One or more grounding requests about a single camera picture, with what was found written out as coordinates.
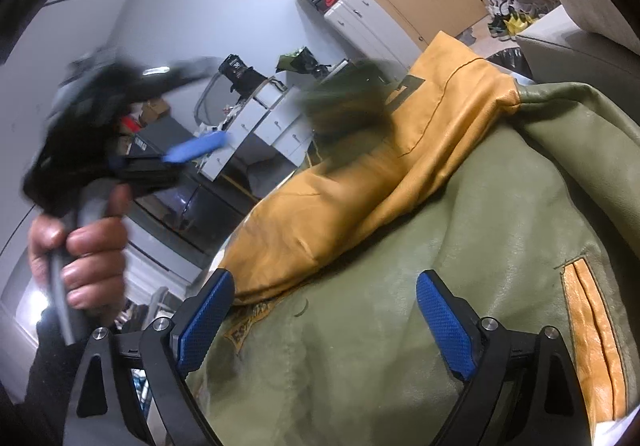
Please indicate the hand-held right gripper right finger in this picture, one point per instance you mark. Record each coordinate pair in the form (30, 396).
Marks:
(445, 326)

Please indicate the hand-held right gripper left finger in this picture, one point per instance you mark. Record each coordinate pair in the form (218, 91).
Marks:
(205, 321)

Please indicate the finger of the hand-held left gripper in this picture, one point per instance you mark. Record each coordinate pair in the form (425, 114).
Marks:
(195, 148)
(175, 73)

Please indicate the green and yellow leather jacket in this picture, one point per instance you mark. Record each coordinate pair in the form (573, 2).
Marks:
(400, 226)

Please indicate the person's left hand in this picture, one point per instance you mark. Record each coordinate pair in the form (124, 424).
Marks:
(95, 256)

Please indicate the grey metal cabinet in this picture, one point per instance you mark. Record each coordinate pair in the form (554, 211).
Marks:
(160, 135)

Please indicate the oval desk mirror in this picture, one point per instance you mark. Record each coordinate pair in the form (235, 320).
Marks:
(207, 95)

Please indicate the cardboard boxes on cabinet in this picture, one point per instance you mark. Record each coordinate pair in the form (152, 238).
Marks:
(155, 110)

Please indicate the black box on desk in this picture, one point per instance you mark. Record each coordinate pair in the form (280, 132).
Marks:
(239, 73)

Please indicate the white vanity desk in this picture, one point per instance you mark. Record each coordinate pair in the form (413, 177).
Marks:
(262, 118)

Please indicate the green bag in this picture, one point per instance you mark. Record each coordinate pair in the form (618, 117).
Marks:
(296, 59)

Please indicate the tall white drawer cabinet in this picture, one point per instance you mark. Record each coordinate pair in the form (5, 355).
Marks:
(365, 20)

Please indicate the black plastic bag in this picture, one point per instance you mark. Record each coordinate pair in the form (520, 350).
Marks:
(510, 63)

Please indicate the pair of yellow shoes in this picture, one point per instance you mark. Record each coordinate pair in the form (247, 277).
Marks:
(517, 23)

